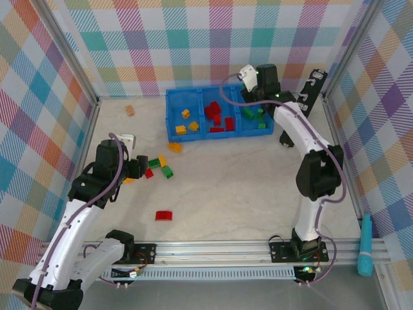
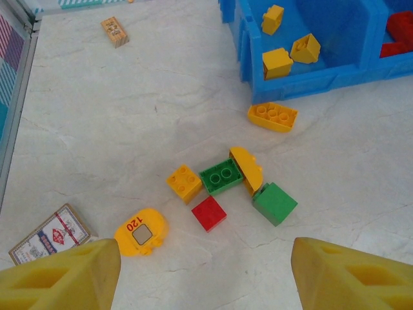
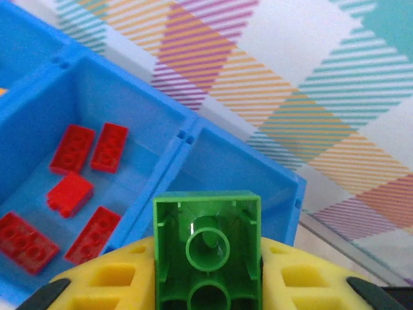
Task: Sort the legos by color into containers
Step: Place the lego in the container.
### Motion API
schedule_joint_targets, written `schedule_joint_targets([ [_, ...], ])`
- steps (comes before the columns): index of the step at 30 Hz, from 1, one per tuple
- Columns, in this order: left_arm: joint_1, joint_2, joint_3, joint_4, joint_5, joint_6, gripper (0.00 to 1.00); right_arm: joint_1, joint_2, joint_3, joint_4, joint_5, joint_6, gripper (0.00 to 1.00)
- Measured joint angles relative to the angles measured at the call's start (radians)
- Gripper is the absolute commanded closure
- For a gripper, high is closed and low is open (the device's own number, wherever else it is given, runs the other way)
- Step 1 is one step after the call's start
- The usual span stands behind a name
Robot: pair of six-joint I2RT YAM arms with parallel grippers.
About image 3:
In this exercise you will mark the striped plaid cloth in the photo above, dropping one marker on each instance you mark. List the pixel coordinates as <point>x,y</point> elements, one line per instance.
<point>290,48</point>

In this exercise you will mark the blue plastic bin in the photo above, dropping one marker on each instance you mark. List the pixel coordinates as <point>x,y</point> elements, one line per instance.
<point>113,97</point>
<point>26,48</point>
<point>226,168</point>

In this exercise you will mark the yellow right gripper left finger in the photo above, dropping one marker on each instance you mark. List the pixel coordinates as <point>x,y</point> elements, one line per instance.
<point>80,290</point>

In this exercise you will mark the long red lego brick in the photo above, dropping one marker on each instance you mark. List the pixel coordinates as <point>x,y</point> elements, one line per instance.
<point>93,235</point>
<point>109,147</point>
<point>72,148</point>
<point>26,242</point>

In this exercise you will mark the red sloped lego brick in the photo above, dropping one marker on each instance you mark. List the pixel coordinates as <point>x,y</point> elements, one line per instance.
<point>71,192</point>

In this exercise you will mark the long green lego brick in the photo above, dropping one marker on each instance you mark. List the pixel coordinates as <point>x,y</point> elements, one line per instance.
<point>174,242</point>

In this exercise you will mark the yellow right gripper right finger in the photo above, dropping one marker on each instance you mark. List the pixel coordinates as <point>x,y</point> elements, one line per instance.
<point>329,284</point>

